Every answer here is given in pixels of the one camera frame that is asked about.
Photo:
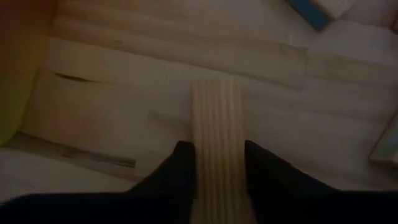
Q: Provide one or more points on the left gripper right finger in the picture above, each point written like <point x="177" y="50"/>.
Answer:
<point x="270" y="174"/>

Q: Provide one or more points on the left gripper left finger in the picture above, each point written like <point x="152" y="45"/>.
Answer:
<point x="174" y="174"/>

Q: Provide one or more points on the plain wooden block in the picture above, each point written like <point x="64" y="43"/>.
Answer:
<point x="217" y="140"/>

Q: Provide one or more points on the blue plastic brick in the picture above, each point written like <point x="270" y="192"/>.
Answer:
<point x="311" y="14"/>

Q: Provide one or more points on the yellow translucent plastic bin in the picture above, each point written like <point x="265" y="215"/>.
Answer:
<point x="15" y="93"/>

